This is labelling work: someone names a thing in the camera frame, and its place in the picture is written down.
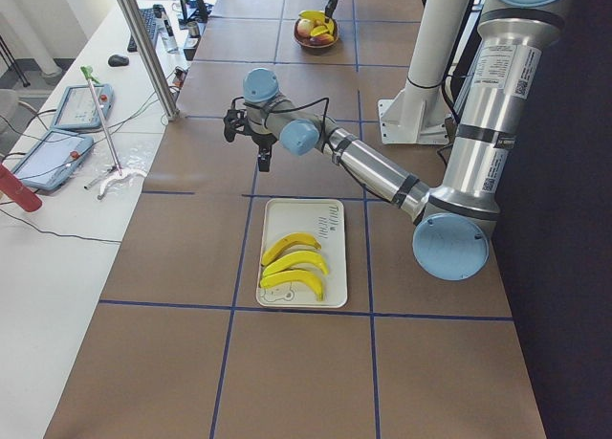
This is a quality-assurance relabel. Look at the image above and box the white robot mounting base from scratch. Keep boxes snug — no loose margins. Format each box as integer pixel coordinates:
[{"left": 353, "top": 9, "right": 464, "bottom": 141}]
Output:
[{"left": 378, "top": 99, "right": 452, "bottom": 145}]

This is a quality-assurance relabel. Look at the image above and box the red bottle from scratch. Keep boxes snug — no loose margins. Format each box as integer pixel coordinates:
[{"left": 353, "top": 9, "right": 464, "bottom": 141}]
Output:
[{"left": 0, "top": 165, "right": 42, "bottom": 212}]

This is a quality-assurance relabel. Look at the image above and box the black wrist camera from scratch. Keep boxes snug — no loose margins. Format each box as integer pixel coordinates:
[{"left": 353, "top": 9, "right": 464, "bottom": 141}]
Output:
[{"left": 223, "top": 108, "right": 251, "bottom": 143}]

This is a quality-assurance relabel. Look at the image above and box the white bear print tray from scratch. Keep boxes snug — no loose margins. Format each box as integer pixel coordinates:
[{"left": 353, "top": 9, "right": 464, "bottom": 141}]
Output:
[{"left": 256, "top": 198, "right": 348, "bottom": 308}]

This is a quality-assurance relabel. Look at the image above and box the teach pendant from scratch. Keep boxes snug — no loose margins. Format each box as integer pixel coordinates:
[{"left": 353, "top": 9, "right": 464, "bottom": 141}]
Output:
[
  {"left": 52, "top": 84, "right": 114, "bottom": 131},
  {"left": 12, "top": 128, "right": 94, "bottom": 191}
]

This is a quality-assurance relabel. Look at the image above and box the brown wicker basket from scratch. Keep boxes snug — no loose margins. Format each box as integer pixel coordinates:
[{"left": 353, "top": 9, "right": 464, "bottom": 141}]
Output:
[{"left": 294, "top": 18, "right": 339, "bottom": 50}]

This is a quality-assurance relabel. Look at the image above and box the yellow star fruit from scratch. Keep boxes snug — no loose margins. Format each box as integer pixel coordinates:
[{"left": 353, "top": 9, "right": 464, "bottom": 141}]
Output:
[{"left": 310, "top": 25, "right": 333, "bottom": 37}]

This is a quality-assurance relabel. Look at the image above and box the yellow banana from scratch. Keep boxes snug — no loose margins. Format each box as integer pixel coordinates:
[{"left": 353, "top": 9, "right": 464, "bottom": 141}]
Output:
[{"left": 262, "top": 251, "right": 329, "bottom": 276}]

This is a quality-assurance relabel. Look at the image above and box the far teach pendant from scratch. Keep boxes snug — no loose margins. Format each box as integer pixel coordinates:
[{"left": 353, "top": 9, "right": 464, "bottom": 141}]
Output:
[{"left": 52, "top": 84, "right": 114, "bottom": 131}]

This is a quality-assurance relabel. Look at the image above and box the pale yellow apple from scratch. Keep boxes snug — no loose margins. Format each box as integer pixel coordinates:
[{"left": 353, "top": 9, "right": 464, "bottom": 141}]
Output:
[{"left": 296, "top": 18, "right": 316, "bottom": 38}]

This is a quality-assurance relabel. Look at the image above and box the black computer mouse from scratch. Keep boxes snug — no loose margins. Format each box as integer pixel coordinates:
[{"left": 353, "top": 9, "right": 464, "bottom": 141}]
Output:
[{"left": 107, "top": 55, "right": 130, "bottom": 67}]

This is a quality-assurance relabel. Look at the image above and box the aluminium frame post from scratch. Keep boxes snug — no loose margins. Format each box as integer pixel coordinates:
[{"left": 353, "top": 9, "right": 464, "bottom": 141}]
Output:
[{"left": 117, "top": 0, "right": 179, "bottom": 121}]

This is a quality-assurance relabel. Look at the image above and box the metal cup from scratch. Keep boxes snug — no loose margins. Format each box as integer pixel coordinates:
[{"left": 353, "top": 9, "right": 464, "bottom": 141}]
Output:
[{"left": 186, "top": 21, "right": 200, "bottom": 38}]

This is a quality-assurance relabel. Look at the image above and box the yellow banana basket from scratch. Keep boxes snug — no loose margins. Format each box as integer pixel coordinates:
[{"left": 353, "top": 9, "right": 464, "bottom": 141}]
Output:
[
  {"left": 299, "top": 10, "right": 326, "bottom": 21},
  {"left": 260, "top": 232, "right": 321, "bottom": 267}
]

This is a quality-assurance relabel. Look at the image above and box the black keyboard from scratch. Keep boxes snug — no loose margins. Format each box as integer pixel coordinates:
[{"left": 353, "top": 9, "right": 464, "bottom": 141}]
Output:
[{"left": 127, "top": 8, "right": 158, "bottom": 53}]

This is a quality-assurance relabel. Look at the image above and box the metal rod with green tip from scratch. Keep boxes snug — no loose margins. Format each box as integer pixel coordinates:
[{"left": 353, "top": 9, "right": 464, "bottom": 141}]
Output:
[{"left": 80, "top": 66, "right": 122, "bottom": 176}]

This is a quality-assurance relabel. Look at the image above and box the near teach pendant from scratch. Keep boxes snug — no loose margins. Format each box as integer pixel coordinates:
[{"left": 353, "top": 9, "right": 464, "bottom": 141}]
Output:
[{"left": 12, "top": 128, "right": 94, "bottom": 191}]

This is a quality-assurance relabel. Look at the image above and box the dark red mango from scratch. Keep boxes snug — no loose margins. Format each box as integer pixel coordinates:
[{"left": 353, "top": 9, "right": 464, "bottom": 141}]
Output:
[{"left": 309, "top": 34, "right": 335, "bottom": 47}]

